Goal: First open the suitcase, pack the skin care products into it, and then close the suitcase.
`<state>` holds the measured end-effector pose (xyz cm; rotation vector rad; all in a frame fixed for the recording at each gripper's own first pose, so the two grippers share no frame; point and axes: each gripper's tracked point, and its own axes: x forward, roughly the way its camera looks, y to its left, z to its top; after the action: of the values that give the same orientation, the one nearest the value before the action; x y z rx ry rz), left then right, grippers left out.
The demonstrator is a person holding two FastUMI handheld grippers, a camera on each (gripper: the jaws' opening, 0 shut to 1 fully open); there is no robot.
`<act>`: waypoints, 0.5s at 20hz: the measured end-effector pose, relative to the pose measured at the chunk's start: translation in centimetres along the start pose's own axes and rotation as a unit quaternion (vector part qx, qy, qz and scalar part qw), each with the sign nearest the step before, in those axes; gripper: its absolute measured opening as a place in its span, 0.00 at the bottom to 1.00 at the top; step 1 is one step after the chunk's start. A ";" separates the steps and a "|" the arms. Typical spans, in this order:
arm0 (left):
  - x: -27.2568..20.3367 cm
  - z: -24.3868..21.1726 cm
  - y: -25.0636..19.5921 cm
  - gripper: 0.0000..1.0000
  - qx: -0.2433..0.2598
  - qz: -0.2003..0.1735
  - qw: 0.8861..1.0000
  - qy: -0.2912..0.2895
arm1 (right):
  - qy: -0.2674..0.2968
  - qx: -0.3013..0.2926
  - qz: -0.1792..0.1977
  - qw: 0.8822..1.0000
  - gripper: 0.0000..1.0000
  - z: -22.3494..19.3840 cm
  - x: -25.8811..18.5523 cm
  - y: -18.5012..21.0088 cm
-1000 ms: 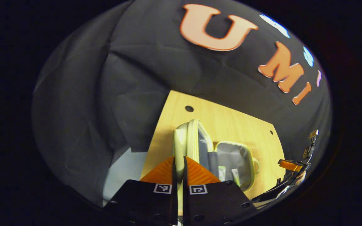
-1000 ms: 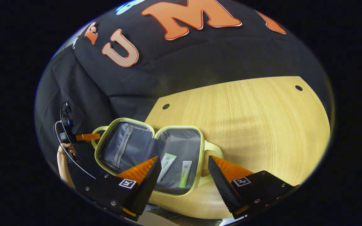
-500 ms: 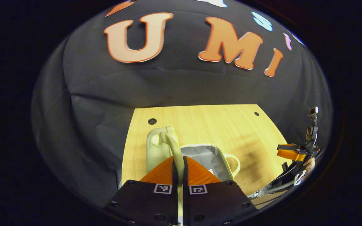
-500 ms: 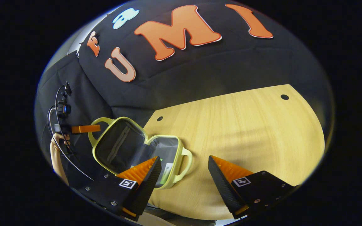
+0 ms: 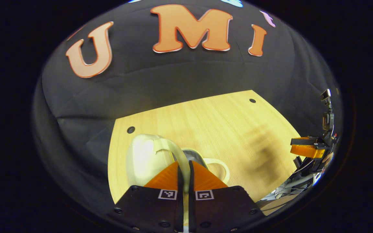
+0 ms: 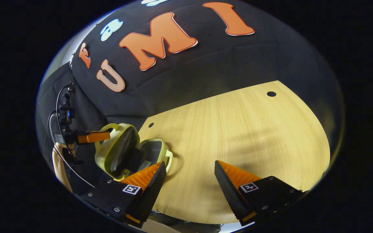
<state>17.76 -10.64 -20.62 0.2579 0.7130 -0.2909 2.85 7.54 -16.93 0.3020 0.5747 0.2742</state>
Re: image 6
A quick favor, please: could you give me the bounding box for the black cable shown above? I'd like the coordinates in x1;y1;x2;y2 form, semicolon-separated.
47;83;95;188

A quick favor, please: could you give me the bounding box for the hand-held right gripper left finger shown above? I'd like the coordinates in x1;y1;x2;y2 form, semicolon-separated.
81;161;167;229

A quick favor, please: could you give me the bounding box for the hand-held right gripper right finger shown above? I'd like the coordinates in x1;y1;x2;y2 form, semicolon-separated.
214;160;307;227

